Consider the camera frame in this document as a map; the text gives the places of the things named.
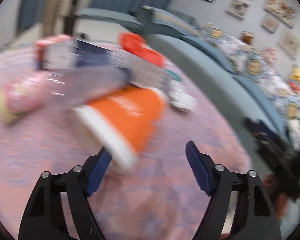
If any white patterned paper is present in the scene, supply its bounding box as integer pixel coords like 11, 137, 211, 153
167, 80, 197, 113

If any orange paper cup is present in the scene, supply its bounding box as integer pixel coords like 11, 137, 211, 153
69, 86, 168, 174

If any person's right hand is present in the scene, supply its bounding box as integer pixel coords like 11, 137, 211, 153
263, 174, 288, 220

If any yellow plush toy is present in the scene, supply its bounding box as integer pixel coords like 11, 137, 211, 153
288, 65, 300, 94

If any pink lace tablecloth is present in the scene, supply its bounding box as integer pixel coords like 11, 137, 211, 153
0, 39, 253, 240

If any floral cushion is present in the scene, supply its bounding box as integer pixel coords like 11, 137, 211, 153
201, 24, 300, 150

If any pink snack package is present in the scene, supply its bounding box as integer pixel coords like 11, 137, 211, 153
0, 72, 65, 124

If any brown plush toy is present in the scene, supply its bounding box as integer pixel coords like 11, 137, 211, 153
240, 31, 254, 45

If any teal small wrapper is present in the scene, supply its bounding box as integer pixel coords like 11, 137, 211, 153
165, 69, 182, 82

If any blue grey sofa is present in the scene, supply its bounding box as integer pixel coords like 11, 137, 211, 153
76, 4, 300, 201

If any white carton box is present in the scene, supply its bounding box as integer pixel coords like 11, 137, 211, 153
35, 34, 171, 106

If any orange plastic bag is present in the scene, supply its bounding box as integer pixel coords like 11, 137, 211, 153
118, 33, 164, 68

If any striped sofa armrest towel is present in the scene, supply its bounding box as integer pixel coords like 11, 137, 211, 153
137, 5, 200, 38

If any beige thermos flask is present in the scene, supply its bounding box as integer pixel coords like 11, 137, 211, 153
42, 0, 62, 37

